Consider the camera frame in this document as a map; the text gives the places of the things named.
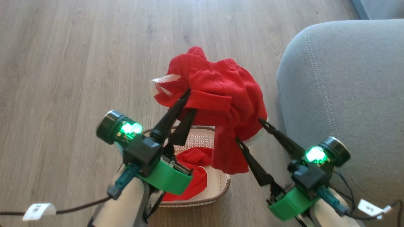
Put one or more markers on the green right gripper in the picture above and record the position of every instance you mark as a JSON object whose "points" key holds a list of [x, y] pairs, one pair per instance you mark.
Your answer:
{"points": [[290, 205]]}

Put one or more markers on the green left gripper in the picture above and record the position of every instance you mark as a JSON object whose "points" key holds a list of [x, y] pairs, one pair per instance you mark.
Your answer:
{"points": [[167, 179]]}

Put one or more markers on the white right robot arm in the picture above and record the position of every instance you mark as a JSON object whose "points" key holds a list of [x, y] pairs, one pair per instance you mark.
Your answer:
{"points": [[328, 214]]}

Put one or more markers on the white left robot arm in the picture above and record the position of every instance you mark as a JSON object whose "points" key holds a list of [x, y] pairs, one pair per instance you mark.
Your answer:
{"points": [[124, 206]]}

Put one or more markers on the red garment white piping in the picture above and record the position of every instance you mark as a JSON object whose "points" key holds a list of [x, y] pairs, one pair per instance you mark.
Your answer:
{"points": [[199, 184]]}

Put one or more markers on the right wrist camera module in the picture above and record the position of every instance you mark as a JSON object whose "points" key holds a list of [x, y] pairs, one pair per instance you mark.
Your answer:
{"points": [[311, 178]]}

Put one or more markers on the cream plastic laundry basket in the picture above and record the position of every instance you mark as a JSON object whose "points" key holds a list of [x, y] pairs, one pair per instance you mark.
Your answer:
{"points": [[218, 186]]}

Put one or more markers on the grey blue furniture panel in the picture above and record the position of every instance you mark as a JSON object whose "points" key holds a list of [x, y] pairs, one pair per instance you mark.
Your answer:
{"points": [[382, 8]]}

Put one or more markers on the grey fabric sofa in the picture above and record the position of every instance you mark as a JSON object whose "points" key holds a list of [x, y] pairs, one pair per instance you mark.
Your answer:
{"points": [[347, 101]]}

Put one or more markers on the red shorts with white trim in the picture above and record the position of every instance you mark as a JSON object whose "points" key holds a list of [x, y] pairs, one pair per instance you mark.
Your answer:
{"points": [[221, 85]]}

